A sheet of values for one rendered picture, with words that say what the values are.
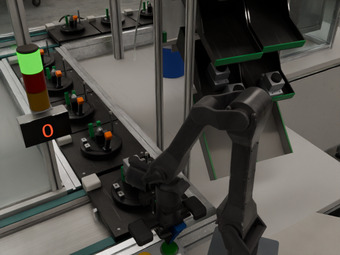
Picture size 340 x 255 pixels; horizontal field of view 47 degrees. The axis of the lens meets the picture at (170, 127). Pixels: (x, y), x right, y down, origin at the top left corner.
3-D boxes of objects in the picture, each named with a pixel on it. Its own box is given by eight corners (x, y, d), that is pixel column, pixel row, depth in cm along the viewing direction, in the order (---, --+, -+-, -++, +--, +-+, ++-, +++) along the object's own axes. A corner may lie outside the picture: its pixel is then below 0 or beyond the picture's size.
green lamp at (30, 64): (45, 71, 91) (41, 51, 89) (24, 76, 89) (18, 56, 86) (39, 63, 95) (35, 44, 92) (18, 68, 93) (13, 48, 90)
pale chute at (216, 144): (249, 170, 119) (256, 169, 115) (210, 181, 115) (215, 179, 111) (224, 83, 123) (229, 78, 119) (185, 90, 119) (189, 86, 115)
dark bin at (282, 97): (292, 98, 115) (303, 82, 109) (253, 106, 112) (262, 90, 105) (252, 30, 128) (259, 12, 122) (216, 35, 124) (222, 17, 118)
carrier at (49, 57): (74, 72, 182) (70, 47, 175) (21, 85, 172) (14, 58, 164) (57, 53, 199) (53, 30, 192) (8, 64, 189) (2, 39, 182)
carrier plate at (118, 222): (193, 207, 112) (193, 202, 110) (115, 243, 102) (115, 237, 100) (152, 161, 129) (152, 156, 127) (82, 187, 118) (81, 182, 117)
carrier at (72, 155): (150, 159, 130) (149, 127, 123) (80, 184, 120) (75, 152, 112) (119, 123, 147) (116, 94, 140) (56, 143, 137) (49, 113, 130)
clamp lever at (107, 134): (111, 149, 127) (113, 135, 121) (105, 151, 126) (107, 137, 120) (106, 140, 128) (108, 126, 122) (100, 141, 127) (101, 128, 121)
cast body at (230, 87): (243, 112, 108) (251, 97, 102) (228, 114, 107) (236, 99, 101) (232, 88, 112) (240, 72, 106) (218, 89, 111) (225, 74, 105)
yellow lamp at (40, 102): (52, 108, 97) (49, 90, 94) (32, 113, 95) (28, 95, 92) (47, 99, 101) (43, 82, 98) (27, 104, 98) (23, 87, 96)
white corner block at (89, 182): (102, 191, 117) (100, 181, 115) (87, 197, 115) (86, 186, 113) (96, 181, 121) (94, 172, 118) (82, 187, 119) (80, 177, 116)
